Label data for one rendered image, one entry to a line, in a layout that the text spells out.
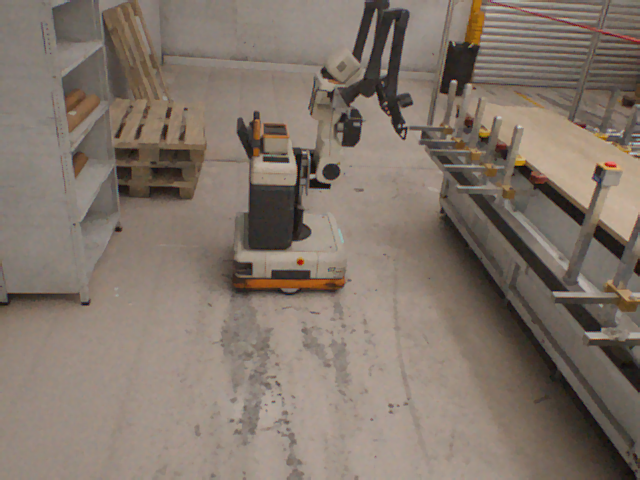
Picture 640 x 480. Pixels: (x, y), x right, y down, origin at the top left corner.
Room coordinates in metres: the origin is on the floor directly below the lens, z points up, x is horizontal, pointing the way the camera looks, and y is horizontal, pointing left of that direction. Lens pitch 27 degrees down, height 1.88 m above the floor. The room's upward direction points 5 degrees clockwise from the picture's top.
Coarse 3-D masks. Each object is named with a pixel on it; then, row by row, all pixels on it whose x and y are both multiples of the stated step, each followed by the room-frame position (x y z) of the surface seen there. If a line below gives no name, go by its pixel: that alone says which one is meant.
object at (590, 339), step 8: (584, 336) 1.44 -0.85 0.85; (592, 336) 1.43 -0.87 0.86; (600, 336) 1.44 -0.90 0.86; (608, 336) 1.44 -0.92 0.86; (632, 336) 1.45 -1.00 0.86; (592, 344) 1.42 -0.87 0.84; (600, 344) 1.43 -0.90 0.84; (608, 344) 1.43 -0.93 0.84; (616, 344) 1.44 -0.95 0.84; (624, 344) 1.44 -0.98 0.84; (632, 344) 1.44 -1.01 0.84
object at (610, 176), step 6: (600, 162) 2.05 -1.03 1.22; (594, 168) 2.05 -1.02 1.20; (606, 168) 1.99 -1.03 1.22; (612, 168) 1.99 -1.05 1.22; (618, 168) 2.00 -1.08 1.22; (594, 174) 2.04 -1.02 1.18; (606, 174) 1.99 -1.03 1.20; (612, 174) 1.99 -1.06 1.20; (618, 174) 1.99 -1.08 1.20; (606, 180) 1.99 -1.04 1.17; (612, 180) 1.99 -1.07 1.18; (618, 180) 1.99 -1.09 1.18
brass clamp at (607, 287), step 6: (606, 282) 1.80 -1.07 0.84; (606, 288) 1.79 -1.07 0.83; (612, 288) 1.76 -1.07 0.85; (618, 294) 1.72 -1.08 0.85; (624, 294) 1.72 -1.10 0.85; (624, 300) 1.69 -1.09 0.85; (630, 300) 1.68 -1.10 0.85; (636, 300) 1.68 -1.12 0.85; (618, 306) 1.70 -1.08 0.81; (624, 306) 1.68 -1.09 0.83; (630, 306) 1.68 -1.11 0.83; (636, 306) 1.68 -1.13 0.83
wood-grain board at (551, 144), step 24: (504, 120) 3.77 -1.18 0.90; (528, 120) 3.83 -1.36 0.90; (552, 120) 3.89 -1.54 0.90; (528, 144) 3.27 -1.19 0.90; (552, 144) 3.31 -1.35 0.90; (576, 144) 3.36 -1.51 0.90; (600, 144) 3.40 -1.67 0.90; (552, 168) 2.87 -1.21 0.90; (576, 168) 2.90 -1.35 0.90; (624, 168) 2.98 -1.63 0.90; (576, 192) 2.55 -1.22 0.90; (624, 192) 2.61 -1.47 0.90; (600, 216) 2.28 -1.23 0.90; (624, 216) 2.31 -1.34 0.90; (624, 240) 2.07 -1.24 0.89
